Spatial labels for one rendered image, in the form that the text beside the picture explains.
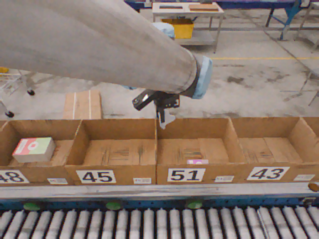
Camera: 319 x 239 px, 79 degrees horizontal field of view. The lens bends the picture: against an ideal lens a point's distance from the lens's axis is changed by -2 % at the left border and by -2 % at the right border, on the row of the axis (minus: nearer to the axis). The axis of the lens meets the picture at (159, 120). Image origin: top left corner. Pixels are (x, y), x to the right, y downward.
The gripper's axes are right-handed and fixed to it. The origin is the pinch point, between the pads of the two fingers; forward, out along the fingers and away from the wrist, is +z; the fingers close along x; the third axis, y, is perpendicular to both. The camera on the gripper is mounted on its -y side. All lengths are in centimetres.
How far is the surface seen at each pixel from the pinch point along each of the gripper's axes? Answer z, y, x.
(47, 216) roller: 42, -62, -3
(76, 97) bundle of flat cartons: 106, -73, 188
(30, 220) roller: 41, -70, -3
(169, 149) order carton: 32.7, 6.3, 9.1
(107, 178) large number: 24.3, -27.5, -3.3
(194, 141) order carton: 34.4, 21.4, 10.4
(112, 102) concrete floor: 122, -28, 177
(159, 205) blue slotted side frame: 48, -8, -13
